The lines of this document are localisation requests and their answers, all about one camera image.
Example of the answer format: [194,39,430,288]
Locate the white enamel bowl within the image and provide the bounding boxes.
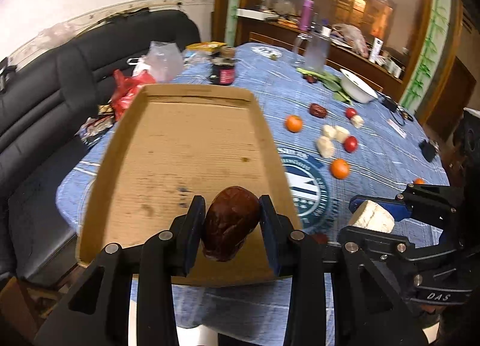
[340,69,378,104]

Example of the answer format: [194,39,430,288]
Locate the white yam piece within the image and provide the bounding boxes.
[348,200,395,233]

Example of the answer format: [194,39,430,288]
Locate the small dark fruits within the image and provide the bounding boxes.
[304,74,318,83]

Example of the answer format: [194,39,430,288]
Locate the dark red jujube date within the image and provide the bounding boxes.
[201,186,260,262]

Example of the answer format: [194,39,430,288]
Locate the clear plastic bag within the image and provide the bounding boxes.
[128,41,184,83]

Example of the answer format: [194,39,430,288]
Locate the yellow packet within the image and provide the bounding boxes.
[185,41,226,55]

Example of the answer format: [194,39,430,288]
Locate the snack wrapper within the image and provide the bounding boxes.
[77,105,116,147]

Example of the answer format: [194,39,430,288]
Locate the white yam chunk far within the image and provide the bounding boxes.
[350,114,365,128]

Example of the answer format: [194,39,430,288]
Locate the red cherry tomato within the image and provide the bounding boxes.
[345,108,357,119]
[343,136,358,153]

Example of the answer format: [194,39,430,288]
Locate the wooden cabinet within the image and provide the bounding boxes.
[211,0,463,123]

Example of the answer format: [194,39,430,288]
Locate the glass mug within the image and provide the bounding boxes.
[292,27,331,73]

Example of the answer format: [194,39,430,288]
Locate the purple thermos bottle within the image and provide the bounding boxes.
[298,0,314,32]

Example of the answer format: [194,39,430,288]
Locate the white yam chunk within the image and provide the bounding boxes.
[316,136,335,159]
[322,125,337,139]
[350,114,365,128]
[334,126,350,144]

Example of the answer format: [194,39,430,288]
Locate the red plastic bag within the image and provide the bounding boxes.
[110,70,155,121]

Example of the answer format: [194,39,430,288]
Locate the black charger with cable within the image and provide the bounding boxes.
[379,92,414,127]

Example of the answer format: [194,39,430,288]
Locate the green leafy vegetable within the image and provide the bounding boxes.
[296,67,352,105]

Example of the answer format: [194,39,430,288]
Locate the orange tangerine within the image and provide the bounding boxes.
[329,158,351,179]
[285,115,303,133]

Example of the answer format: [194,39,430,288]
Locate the red jujube on table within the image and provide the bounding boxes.
[308,103,328,119]

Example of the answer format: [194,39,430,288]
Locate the dark jar with cork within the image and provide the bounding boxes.
[209,46,236,86]

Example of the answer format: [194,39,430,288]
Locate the black leather sofa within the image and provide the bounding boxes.
[1,10,200,288]

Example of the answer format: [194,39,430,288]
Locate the blue plaid tablecloth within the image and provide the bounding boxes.
[54,42,451,346]

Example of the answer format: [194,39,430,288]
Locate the cardboard tray box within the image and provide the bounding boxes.
[76,84,300,266]

